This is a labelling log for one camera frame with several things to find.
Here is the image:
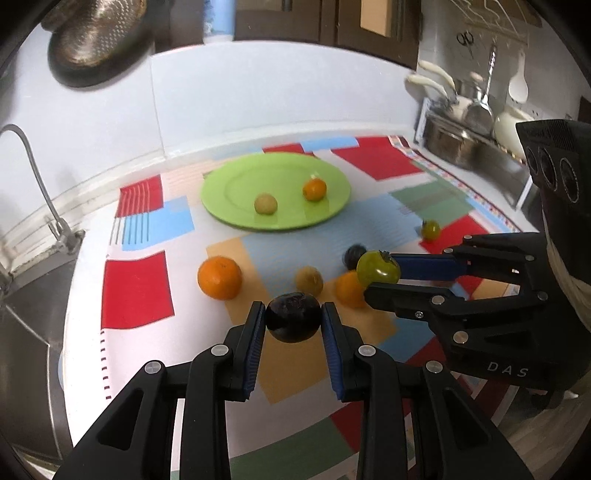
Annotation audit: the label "steel sink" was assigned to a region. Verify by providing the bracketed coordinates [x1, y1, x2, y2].
[0, 258, 79, 462]

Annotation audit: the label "metal colander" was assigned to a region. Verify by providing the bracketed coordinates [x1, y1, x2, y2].
[41, 0, 154, 89]

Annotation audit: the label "metal ladle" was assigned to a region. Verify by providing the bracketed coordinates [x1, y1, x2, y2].
[463, 42, 500, 136]

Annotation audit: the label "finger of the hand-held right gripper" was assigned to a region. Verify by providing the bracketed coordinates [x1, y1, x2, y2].
[389, 233, 550, 291]
[364, 282, 549, 346]

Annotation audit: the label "white pot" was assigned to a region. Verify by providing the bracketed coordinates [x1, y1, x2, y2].
[493, 105, 536, 155]

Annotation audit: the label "white knife handle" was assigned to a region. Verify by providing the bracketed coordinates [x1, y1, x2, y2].
[405, 74, 459, 101]
[417, 60, 457, 89]

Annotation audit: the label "steel pot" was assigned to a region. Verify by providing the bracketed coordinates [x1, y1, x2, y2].
[424, 114, 491, 168]

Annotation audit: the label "green plate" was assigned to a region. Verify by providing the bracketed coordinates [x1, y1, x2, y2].
[200, 153, 352, 232]

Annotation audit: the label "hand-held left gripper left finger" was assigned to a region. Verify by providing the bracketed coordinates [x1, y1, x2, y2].
[54, 301, 267, 480]

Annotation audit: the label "large orange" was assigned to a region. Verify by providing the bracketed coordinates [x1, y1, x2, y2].
[198, 256, 243, 301]

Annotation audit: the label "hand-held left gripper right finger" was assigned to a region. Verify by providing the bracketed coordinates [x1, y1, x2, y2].
[321, 302, 536, 480]

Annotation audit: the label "colourful patchwork tablecloth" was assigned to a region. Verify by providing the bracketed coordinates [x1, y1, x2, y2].
[99, 134, 546, 480]

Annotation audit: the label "tan round fruit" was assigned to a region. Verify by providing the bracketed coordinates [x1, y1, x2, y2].
[295, 266, 324, 296]
[254, 193, 279, 216]

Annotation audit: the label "dish rack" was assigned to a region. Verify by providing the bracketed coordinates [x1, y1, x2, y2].
[413, 96, 542, 210]

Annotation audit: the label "dark purple plum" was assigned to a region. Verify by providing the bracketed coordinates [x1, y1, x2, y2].
[344, 244, 368, 270]
[265, 292, 323, 343]

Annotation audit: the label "blue bottle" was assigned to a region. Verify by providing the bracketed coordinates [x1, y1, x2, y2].
[205, 0, 238, 44]

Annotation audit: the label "small orange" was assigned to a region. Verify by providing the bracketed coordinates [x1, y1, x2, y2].
[302, 174, 328, 202]

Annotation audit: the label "dark wooden cabinet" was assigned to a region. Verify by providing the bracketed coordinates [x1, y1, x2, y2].
[233, 0, 423, 70]

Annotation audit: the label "metal faucet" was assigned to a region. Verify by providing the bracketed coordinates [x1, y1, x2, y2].
[0, 124, 86, 287]

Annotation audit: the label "white spoon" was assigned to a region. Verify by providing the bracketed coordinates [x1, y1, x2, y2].
[507, 48, 530, 104]

